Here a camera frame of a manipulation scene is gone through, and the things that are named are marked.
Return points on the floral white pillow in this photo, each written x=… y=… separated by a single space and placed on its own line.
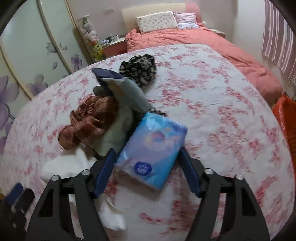
x=157 y=21

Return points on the white crumpled tissue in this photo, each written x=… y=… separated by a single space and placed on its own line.
x=71 y=163

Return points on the salmon pink duvet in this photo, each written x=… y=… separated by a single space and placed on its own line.
x=259 y=76

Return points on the pink bedside table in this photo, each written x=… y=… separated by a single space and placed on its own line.
x=115 y=48

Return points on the floral wardrobe sliding doors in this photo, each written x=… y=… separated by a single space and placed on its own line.
x=39 y=46

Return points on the floral pink tablecloth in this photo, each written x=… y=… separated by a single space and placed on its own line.
x=231 y=129

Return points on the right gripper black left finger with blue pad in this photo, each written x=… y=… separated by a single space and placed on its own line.
x=51 y=219

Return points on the blue tissue pack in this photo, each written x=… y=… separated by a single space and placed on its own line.
x=151 y=151

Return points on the red brown plaid cloth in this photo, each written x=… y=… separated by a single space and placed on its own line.
x=89 y=121

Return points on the beige pink headboard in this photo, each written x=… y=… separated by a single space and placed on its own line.
x=130 y=14

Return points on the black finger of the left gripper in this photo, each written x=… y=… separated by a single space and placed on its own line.
x=20 y=198

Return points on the orange laundry basket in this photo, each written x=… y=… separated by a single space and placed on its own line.
x=284 y=111

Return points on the wall power outlet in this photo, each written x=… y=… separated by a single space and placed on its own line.
x=108 y=10

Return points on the plush toy hanging stack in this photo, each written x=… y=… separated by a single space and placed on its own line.
x=90 y=38

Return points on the pink striped curtain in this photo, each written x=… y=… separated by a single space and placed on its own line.
x=278 y=40

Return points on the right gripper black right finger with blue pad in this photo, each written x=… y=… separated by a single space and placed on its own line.
x=242 y=219

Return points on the pink striped pillow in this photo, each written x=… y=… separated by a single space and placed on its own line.
x=186 y=20

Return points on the grey blue snack packet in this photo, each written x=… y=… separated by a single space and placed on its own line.
x=125 y=90

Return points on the black white patterned scrunchie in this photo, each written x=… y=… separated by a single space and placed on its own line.
x=141 y=69

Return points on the white mug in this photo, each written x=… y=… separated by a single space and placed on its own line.
x=114 y=38

